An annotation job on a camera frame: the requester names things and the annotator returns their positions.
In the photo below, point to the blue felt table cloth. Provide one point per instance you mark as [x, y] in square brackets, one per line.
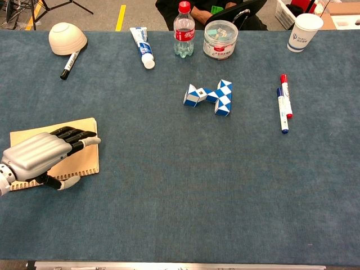
[180, 182]

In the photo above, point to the blue white snake puzzle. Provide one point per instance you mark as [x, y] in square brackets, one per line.
[223, 98]

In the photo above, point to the clear jar of binder clips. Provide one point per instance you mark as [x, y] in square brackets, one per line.
[220, 42]

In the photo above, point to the white paper cup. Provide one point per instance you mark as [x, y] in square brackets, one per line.
[303, 33]

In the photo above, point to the cream upturned bowl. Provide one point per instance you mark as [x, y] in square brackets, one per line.
[67, 39]

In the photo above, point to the aluminium frame rail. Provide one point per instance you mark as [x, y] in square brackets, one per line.
[180, 266]

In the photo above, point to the blue white toothpaste tube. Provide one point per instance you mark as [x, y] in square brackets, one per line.
[143, 47]

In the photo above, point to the cardboard box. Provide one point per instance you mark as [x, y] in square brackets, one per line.
[343, 14]

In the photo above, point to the small green object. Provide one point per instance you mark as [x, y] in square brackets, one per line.
[216, 9]

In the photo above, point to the black tripod stand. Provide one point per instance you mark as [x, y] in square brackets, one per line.
[33, 11]

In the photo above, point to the black whiteboard marker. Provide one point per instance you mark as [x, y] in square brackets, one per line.
[70, 65]

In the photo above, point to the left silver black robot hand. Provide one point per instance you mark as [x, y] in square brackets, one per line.
[39, 153]

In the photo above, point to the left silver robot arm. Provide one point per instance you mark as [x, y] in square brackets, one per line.
[4, 180]

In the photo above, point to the white plastic basket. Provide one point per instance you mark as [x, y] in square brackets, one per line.
[284, 14]

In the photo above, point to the seated person in black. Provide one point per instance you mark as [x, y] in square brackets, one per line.
[168, 14]

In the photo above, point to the tan spiral notebook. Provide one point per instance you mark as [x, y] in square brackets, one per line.
[81, 161]

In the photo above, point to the blue whiteboard marker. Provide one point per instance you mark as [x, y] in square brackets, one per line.
[282, 111]

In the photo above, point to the clear bottle with red label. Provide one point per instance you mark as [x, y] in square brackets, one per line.
[184, 36]

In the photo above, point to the red whiteboard marker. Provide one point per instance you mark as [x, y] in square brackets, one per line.
[287, 97]

